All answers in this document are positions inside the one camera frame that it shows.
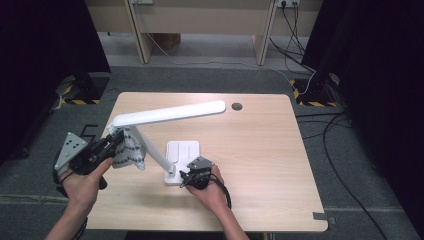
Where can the white grey patterned cloth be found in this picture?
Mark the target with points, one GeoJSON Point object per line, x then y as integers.
{"type": "Point", "coordinates": [131, 156]}

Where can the black curtain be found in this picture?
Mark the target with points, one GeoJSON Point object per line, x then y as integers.
{"type": "Point", "coordinates": [36, 66]}
{"type": "Point", "coordinates": [383, 83]}

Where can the black floor tape mark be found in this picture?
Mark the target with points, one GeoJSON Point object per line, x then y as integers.
{"type": "Point", "coordinates": [87, 131]}

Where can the person's right hand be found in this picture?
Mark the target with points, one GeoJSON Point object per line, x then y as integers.
{"type": "Point", "coordinates": [213, 196]}

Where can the brown cardboard box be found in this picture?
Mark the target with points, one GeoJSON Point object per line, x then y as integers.
{"type": "Point", "coordinates": [170, 40]}

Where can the white desk lamp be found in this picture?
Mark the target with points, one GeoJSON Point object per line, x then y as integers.
{"type": "Point", "coordinates": [166, 114]}

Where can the stand base with hazard tape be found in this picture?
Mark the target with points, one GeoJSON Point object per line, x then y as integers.
{"type": "Point", "coordinates": [316, 96]}
{"type": "Point", "coordinates": [85, 90]}

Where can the person's left hand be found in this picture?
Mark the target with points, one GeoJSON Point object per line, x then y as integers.
{"type": "Point", "coordinates": [81, 190]}

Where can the grey tape strip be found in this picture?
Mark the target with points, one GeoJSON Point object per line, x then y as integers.
{"type": "Point", "coordinates": [323, 216]}

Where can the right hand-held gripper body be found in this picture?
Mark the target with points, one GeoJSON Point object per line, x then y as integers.
{"type": "Point", "coordinates": [200, 164]}

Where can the beige wooden desk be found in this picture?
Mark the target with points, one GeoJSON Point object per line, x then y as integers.
{"type": "Point", "coordinates": [206, 18]}

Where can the white wall socket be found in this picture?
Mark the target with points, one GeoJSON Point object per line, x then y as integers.
{"type": "Point", "coordinates": [288, 3]}

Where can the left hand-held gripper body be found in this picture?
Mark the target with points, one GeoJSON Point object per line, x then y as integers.
{"type": "Point", "coordinates": [71, 148]}

